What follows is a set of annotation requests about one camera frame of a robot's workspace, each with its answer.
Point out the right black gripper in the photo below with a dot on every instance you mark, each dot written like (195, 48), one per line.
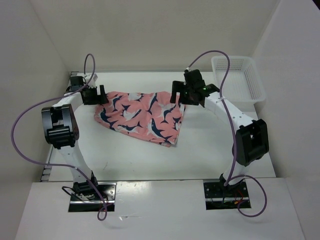
(179, 87)

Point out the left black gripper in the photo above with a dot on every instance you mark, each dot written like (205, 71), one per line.
(98, 99)

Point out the pink shark print shorts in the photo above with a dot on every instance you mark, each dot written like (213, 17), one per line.
(148, 117)

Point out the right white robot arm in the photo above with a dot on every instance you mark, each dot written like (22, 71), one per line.
(250, 136)

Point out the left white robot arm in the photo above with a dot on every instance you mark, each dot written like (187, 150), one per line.
(62, 132)

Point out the white plastic basket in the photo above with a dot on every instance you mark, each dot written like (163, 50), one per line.
(240, 79)

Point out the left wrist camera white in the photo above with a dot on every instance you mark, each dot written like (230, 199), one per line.
(90, 79)

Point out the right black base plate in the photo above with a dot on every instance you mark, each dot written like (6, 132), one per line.
(217, 198)

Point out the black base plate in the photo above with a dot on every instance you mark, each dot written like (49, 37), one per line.
(217, 198)
(80, 203)

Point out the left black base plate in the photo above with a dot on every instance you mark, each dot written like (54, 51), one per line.
(80, 203)

